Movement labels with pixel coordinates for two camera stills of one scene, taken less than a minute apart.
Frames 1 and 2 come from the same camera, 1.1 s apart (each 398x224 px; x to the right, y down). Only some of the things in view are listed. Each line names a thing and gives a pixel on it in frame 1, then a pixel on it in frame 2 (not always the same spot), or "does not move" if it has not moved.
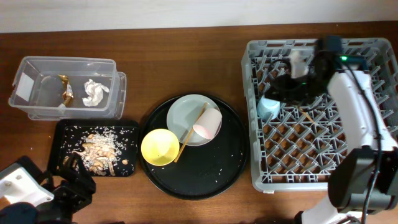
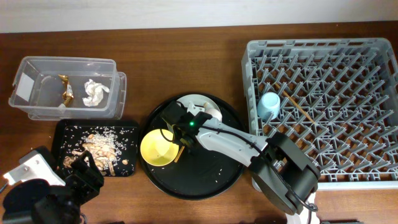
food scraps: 99,152 does not move
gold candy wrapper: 68,94 does not move
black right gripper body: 300,89 → 178,134
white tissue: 96,91 does not move
